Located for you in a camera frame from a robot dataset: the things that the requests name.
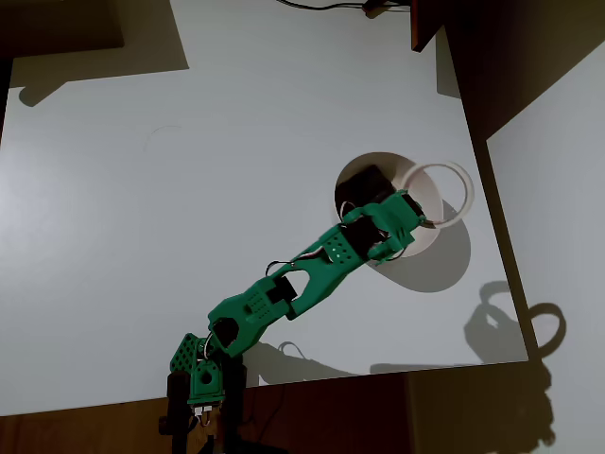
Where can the green gripper with motor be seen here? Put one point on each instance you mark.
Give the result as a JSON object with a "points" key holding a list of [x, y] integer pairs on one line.
{"points": [[407, 211]]}

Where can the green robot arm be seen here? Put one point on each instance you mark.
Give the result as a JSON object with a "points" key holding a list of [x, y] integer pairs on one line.
{"points": [[321, 279]]}

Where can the dark block in bowl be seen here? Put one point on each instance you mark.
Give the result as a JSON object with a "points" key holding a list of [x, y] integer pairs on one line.
{"points": [[364, 184]]}

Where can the dark brown block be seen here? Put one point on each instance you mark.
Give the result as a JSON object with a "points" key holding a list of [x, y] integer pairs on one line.
{"points": [[57, 23]]}

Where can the white bowl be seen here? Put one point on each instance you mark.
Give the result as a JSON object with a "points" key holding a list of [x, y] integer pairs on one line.
{"points": [[427, 235]]}

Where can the white masking tape roll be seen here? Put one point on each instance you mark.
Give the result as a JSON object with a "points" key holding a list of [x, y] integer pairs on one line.
{"points": [[468, 189]]}

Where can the red-brown wooden board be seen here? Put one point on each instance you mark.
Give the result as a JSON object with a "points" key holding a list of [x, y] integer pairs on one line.
{"points": [[420, 23]]}

